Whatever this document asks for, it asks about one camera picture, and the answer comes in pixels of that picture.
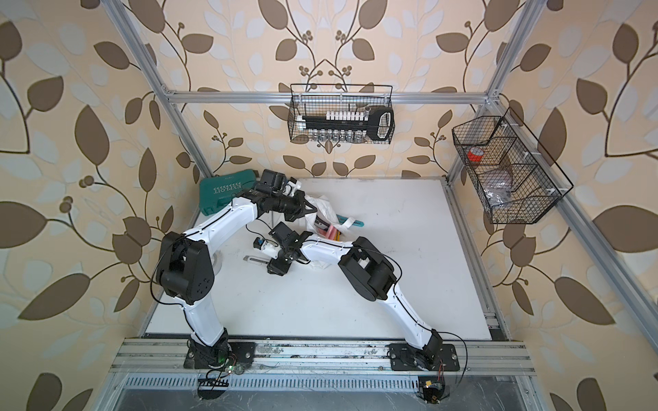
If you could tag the white printed tote pouch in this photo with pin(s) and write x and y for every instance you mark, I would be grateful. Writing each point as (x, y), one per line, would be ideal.
(323, 247)

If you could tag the green plastic tool case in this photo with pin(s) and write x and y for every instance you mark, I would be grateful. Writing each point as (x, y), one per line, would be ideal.
(217, 192)

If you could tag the silver black utility knife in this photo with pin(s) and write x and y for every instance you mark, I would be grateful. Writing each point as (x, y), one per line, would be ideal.
(255, 260)

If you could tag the clear plastic bag in basket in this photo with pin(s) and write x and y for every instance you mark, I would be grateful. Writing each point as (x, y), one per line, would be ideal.
(497, 187)

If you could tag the back black wire basket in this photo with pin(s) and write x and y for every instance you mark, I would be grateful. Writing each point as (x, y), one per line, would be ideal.
(315, 98)

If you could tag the aluminium front rail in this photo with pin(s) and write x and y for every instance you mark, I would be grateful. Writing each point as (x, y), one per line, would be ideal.
(322, 356)

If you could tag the pink knife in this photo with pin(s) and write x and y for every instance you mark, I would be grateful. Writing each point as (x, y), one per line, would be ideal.
(332, 233)

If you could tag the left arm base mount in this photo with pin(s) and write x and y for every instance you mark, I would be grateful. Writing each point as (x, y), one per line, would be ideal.
(218, 354)

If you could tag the right black wire basket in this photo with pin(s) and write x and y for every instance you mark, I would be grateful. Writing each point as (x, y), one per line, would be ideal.
(538, 182)

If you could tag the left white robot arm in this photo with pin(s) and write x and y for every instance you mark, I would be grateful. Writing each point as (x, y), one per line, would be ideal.
(185, 270)

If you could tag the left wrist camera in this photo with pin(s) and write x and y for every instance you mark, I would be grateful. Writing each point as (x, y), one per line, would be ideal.
(276, 183)

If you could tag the red item in basket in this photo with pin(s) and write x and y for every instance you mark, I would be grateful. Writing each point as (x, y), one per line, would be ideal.
(475, 155)

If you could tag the teal knife in pouch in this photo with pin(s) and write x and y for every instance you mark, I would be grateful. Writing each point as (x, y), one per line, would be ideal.
(348, 222)

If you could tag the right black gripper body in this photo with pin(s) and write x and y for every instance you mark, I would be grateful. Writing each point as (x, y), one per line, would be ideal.
(284, 253)

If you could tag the black socket bit holder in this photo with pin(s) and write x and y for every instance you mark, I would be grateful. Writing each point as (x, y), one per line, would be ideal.
(373, 123)

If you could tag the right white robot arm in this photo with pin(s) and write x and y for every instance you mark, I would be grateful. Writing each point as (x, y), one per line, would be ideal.
(372, 276)

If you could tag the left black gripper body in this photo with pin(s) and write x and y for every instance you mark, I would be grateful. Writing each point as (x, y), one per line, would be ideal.
(287, 205)

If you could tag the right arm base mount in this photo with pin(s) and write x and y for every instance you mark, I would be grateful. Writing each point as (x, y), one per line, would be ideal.
(404, 358)

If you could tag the black wire basket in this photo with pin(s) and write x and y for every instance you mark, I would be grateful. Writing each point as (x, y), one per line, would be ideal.
(315, 98)
(538, 182)

